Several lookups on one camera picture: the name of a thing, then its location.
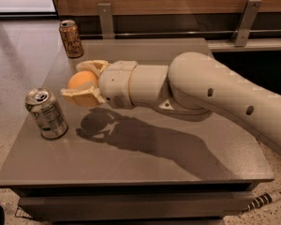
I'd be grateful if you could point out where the metal bracket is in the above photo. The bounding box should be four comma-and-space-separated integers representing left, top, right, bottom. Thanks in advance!
97, 3, 115, 39
231, 0, 262, 47

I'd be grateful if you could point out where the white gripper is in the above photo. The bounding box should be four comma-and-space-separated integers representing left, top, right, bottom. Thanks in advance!
61, 60, 138, 109

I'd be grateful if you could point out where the striped black white cable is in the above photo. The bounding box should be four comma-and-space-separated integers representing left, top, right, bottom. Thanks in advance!
242, 189, 281, 213

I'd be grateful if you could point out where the right metal bracket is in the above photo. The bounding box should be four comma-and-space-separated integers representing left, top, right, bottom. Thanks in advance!
231, 0, 262, 47

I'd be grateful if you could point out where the orange fruit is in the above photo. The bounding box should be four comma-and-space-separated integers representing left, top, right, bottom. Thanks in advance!
67, 70, 102, 108

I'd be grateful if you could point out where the grey table drawer unit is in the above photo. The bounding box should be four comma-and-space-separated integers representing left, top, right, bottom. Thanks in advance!
10, 184, 274, 224

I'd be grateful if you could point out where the left metal bracket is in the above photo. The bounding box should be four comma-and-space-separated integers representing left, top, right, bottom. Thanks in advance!
97, 3, 115, 39

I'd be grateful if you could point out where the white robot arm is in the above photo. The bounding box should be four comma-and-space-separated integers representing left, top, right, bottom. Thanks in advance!
61, 52, 281, 157

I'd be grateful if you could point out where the silver green 7up can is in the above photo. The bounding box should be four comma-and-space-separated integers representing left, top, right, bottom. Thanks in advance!
25, 87, 68, 140

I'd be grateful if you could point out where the orange brown soda can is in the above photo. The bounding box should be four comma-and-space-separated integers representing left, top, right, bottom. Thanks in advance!
59, 20, 83, 58

